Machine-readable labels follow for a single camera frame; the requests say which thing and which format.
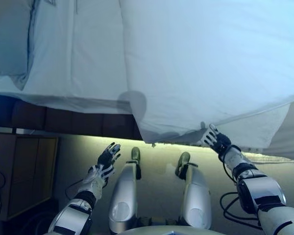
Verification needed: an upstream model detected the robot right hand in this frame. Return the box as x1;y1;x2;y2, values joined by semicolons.
200;123;232;157

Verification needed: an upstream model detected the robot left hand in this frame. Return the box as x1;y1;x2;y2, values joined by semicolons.
89;143;122;183

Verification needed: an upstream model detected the white duvet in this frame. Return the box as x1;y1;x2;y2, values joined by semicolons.
117;0;294;148

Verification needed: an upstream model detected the silver robot left leg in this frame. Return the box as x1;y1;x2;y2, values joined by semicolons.
108;146;142;232

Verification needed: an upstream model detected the silver robot leg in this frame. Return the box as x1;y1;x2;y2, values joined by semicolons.
174;151;213;230
108;146;142;232

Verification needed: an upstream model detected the silver robot right leg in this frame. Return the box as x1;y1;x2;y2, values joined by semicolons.
174;151;213;230

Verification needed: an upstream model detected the wooden nightstand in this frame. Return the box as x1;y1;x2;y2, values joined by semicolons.
0;133;60;221

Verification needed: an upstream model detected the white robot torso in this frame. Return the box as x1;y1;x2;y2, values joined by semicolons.
120;224;216;235

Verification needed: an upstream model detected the white sheeted mattress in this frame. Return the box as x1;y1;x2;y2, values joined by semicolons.
0;0;147;116

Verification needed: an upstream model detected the large beige pillow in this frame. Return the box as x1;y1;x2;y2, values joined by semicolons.
0;0;35;91

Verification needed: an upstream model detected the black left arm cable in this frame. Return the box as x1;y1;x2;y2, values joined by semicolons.
64;179;89;200

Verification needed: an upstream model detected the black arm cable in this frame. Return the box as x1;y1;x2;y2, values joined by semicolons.
219;156;263;230
64;179;89;200

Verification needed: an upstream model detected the brown upholstered bed frame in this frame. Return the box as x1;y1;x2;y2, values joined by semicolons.
0;92;144;141

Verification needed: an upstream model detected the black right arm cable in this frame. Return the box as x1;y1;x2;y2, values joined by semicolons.
219;156;263;230

